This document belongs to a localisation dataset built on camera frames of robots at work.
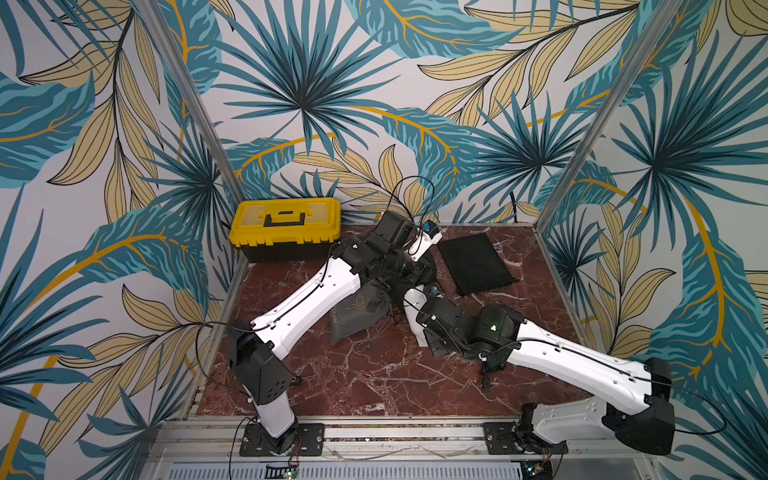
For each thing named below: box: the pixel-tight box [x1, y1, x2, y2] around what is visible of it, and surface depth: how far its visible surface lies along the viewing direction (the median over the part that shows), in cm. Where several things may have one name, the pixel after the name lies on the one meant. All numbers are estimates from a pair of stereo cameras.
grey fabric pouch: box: [329, 279, 392, 345], surface depth 90 cm
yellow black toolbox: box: [229, 197, 341, 263], surface depth 100 cm
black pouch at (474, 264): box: [437, 232, 515, 296], surface depth 112 cm
